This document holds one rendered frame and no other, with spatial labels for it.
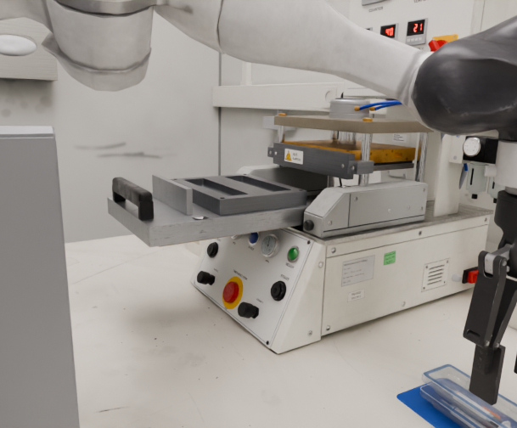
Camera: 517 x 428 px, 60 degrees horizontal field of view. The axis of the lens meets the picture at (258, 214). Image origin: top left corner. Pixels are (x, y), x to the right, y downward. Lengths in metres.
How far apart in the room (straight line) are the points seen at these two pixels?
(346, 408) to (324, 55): 0.45
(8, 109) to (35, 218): 1.92
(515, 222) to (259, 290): 0.44
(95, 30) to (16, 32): 1.50
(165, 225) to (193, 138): 1.72
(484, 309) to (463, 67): 0.24
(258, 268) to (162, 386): 0.27
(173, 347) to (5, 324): 0.56
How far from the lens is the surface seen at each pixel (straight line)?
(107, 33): 0.52
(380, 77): 0.60
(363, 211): 0.77
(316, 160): 0.85
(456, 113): 0.48
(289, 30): 0.52
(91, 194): 2.21
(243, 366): 0.72
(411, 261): 0.89
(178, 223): 0.64
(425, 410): 0.68
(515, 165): 0.52
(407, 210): 0.85
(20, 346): 0.23
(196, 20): 0.54
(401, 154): 0.88
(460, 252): 1.01
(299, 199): 0.75
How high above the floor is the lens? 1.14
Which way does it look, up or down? 14 degrees down
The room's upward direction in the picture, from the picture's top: 1 degrees clockwise
